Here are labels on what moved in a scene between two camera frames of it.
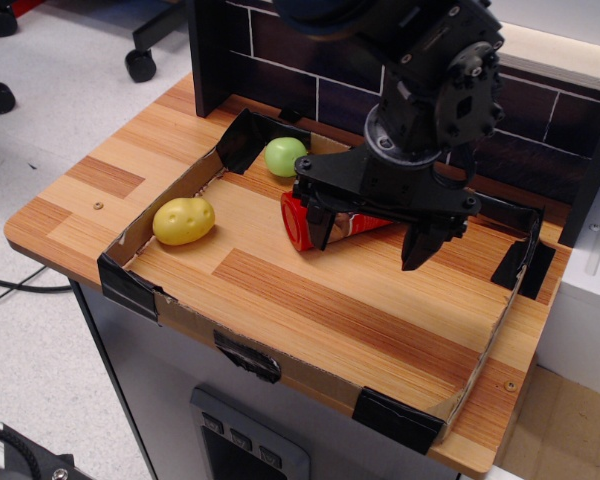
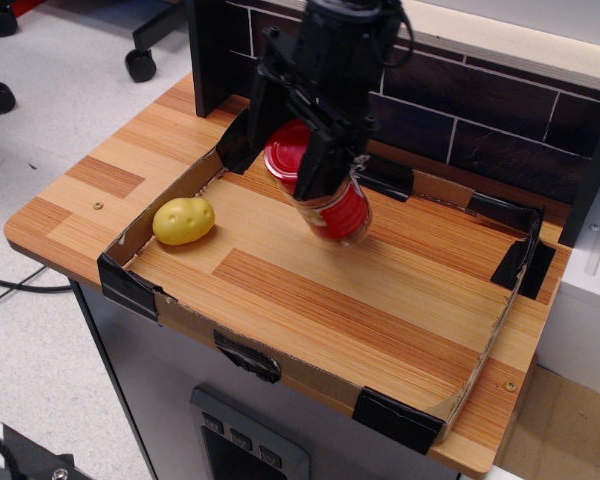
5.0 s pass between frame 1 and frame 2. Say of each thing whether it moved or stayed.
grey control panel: stayed
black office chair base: stayed
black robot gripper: moved
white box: stayed
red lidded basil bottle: moved
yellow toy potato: stayed
